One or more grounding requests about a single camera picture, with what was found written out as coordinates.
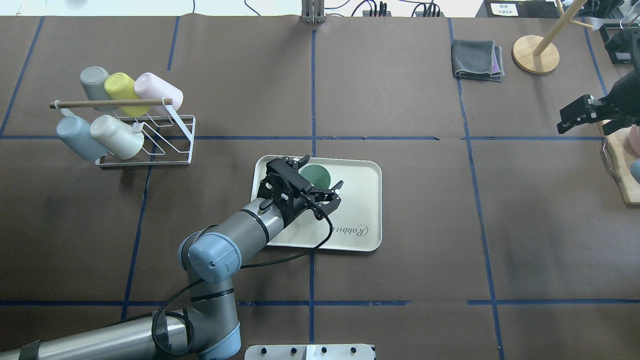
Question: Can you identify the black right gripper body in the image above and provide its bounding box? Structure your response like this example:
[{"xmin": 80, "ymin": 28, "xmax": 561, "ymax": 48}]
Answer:
[{"xmin": 557, "ymin": 27, "xmax": 640, "ymax": 136}]

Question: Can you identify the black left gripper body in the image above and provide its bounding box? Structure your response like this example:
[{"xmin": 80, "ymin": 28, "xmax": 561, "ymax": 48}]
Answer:
[{"xmin": 257, "ymin": 167, "xmax": 309, "ymax": 226}]

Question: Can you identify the green cup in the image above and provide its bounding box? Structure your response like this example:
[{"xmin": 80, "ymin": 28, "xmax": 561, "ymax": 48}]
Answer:
[{"xmin": 299, "ymin": 164, "xmax": 331, "ymax": 191}]

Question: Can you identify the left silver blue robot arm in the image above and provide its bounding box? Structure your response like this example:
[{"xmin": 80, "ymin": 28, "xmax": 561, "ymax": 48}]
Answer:
[{"xmin": 1, "ymin": 155, "xmax": 344, "ymax": 360}]

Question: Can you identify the black metal glass tray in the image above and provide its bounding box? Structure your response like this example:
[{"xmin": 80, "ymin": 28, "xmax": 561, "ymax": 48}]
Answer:
[{"xmin": 599, "ymin": 22, "xmax": 626, "ymax": 65}]

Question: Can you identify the pink cup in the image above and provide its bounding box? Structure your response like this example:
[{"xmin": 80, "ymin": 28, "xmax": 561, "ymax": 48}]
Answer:
[{"xmin": 134, "ymin": 71, "xmax": 185, "ymax": 112}]

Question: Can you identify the beige cup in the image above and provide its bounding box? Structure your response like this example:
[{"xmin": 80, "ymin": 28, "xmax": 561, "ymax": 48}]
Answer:
[{"xmin": 89, "ymin": 114, "xmax": 145, "ymax": 160}]

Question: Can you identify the yellow cup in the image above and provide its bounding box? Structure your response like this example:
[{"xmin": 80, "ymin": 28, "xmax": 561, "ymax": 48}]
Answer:
[{"xmin": 103, "ymin": 72, "xmax": 150, "ymax": 117}]

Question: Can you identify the blue cup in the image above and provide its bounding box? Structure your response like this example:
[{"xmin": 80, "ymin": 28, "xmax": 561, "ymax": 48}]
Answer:
[{"xmin": 55, "ymin": 115, "xmax": 108, "ymax": 162}]

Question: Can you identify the grey cup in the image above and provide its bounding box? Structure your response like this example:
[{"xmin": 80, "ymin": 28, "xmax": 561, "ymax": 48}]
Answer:
[{"xmin": 79, "ymin": 66, "xmax": 112, "ymax": 101}]

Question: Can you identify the wooden cutting board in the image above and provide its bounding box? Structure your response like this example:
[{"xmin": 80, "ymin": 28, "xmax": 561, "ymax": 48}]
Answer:
[{"xmin": 600, "ymin": 124, "xmax": 640, "ymax": 207}]

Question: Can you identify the wooden mug tree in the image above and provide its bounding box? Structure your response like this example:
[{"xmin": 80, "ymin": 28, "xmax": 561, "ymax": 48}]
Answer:
[{"xmin": 510, "ymin": 0, "xmax": 595, "ymax": 75}]

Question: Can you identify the folded grey cloth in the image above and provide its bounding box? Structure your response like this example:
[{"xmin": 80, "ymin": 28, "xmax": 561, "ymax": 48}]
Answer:
[{"xmin": 451, "ymin": 39, "xmax": 505, "ymax": 83}]

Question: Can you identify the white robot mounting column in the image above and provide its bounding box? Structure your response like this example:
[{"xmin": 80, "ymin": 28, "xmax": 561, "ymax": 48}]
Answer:
[{"xmin": 244, "ymin": 343, "xmax": 377, "ymax": 360}]

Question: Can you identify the black label box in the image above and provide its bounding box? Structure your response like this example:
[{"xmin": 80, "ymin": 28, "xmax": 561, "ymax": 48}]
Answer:
[{"xmin": 475, "ymin": 0, "xmax": 560, "ymax": 19}]

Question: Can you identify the white wire cup rack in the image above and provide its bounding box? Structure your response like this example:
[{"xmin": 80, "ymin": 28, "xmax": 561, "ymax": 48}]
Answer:
[{"xmin": 48, "ymin": 97, "xmax": 196, "ymax": 167}]

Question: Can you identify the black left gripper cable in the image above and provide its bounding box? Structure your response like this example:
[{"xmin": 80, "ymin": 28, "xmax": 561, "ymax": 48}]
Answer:
[{"xmin": 151, "ymin": 200, "xmax": 335, "ymax": 358}]

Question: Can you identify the aluminium frame post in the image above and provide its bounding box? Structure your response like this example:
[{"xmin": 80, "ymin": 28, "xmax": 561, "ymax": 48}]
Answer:
[{"xmin": 300, "ymin": 0, "xmax": 326, "ymax": 24}]

